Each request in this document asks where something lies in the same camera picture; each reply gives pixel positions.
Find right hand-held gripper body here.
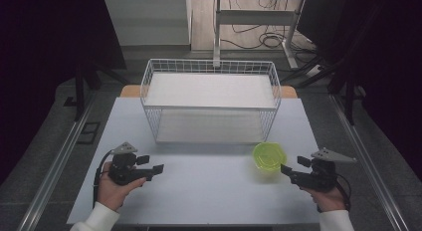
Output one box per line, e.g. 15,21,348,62
290,146,358,193

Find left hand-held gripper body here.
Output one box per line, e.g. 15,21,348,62
107,141,155,187

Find translucent green plastic bowl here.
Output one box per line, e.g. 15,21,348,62
251,141,289,174

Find person's left hand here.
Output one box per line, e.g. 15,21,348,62
96,160,147,213

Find person's right hand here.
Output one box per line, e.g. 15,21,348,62
300,185,348,213

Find wooden table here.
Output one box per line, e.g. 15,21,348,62
119,84,299,100

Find black metal stand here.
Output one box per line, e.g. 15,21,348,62
73,56,129,123
281,51,367,126

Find white power strip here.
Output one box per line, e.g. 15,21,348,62
304,64,323,79

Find dark curtain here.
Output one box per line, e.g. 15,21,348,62
0,0,127,187
297,0,422,182

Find white cabinet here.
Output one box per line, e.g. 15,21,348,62
104,0,194,48

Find left hand-held gripper black cable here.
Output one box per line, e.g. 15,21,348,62
92,149,114,209

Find hand-held gripper black cable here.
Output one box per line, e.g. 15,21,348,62
92,149,114,209
333,172,352,213

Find right hand-held gripper black cable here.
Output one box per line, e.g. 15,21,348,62
333,172,352,213

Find metal floor rail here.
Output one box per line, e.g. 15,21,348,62
327,93,410,231
15,91,98,231

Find black floor bracket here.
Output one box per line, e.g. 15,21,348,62
77,121,102,145

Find white wire storage rack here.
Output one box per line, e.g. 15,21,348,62
139,58,283,145

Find black floor cables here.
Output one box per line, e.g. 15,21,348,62
220,0,317,56

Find white metal desk frame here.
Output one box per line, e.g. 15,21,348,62
212,0,307,70

